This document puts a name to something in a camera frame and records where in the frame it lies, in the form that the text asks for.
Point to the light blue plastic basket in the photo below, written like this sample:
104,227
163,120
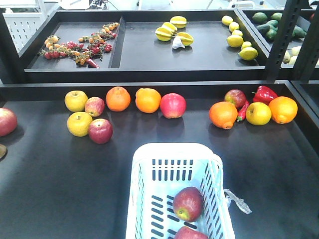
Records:
159,172

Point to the orange back far left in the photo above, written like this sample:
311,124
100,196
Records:
118,99

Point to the dark red apple left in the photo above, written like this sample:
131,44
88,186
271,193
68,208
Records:
100,131

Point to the dark red apple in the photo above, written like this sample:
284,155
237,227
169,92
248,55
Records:
100,131
235,97

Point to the orange left of group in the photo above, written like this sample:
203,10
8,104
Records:
223,114

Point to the orange of group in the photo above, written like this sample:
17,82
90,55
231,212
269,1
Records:
283,109
223,114

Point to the small pink apple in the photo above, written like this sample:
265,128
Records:
94,106

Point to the white garlic bulb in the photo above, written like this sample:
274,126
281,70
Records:
177,43

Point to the dark red apple behind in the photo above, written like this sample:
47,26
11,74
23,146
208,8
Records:
235,97

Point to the yellow apple front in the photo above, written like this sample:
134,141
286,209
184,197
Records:
78,123

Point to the yellow apple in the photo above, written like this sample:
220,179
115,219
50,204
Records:
75,100
78,123

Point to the red chili pepper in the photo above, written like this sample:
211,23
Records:
242,113

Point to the black wooden display stand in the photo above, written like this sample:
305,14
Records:
54,185

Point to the yellow apple back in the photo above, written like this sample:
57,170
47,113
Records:
75,100

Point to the yellow orange fruit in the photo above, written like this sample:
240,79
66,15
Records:
258,113

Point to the yellow starfruit top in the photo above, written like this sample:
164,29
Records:
178,21

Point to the cherry tomato vine cluster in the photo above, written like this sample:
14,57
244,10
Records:
85,50

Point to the red bell pepper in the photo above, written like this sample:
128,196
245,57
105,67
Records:
264,95

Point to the clear plastic tag strip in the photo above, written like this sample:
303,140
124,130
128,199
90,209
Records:
240,203

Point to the orange right of group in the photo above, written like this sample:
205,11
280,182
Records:
283,109

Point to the brown round object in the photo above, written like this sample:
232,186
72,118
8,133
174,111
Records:
3,151

